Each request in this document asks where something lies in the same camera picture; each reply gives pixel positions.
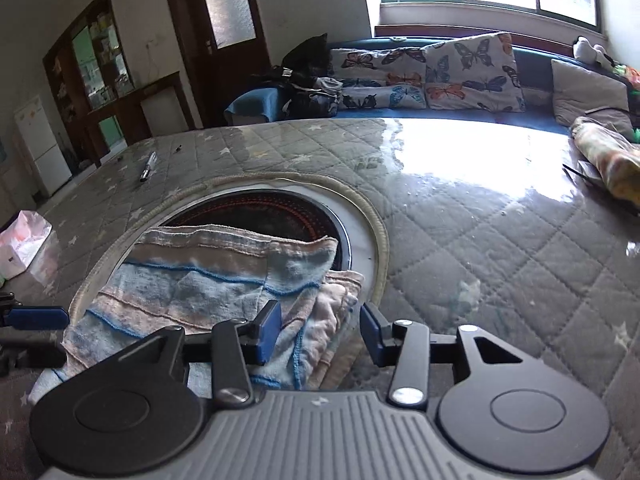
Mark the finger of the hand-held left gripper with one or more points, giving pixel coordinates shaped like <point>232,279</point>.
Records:
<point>30,355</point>
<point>37,317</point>

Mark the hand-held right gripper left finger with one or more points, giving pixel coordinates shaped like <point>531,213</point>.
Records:
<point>267,332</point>

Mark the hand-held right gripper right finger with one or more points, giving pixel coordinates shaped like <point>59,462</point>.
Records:
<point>374,332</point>

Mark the blue beige striped fleece garment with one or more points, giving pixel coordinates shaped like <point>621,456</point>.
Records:
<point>200,280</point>

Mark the pile of black clothes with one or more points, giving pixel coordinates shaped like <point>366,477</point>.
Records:
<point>305,80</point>

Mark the white plastic bag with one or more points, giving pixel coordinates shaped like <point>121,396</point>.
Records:
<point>22,245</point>

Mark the round electric table heater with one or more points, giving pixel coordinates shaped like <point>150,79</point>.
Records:
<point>260,210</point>

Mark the grey quilted table cover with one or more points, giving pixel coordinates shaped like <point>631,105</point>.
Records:
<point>475,260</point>

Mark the white refrigerator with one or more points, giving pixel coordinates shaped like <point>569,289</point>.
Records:
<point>42,145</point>

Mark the silver pen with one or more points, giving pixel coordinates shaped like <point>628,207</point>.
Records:
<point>148,166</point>

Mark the small butterfly print pillow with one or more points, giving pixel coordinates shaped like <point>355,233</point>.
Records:
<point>380,65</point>
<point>385,96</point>

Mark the dark wooden glass cabinet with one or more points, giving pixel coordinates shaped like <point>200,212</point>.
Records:
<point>100,75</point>

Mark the large butterfly print pillow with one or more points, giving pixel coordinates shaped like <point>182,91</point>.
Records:
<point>475,72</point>

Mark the yellow patterned blanket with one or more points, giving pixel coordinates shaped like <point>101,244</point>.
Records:
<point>612,157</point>

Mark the dark wooden door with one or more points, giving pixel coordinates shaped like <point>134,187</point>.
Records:
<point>225,35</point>

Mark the blue sofa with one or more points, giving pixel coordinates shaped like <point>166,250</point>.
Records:
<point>535,75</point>

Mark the grey pillow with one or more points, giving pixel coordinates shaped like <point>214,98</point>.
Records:
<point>585,90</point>

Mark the white plush toy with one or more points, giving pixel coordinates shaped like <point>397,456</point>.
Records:
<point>590,51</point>

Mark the green orange toy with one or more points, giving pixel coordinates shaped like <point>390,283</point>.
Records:
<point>627,74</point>

